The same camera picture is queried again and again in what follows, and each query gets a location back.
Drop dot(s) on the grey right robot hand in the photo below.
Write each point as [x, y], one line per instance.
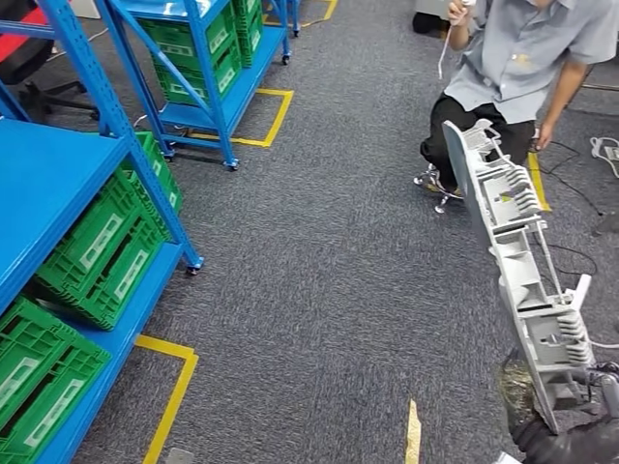
[595, 442]

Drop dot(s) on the grey plastic wheel hubcap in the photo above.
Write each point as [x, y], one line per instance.
[517, 269]

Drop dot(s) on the blue metal shelf rack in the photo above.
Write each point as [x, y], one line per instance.
[48, 192]
[237, 89]

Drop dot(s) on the white power strip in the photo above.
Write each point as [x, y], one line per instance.
[611, 153]

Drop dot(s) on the chrome stool base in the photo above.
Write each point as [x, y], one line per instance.
[435, 182]

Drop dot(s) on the person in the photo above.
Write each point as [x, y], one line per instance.
[512, 58]

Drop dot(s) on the green plastic crate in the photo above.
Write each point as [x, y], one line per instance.
[249, 29]
[161, 173]
[106, 256]
[44, 384]
[193, 58]

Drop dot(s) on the red barrier belt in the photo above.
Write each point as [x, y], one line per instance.
[19, 29]

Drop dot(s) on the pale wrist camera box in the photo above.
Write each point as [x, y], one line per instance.
[508, 458]

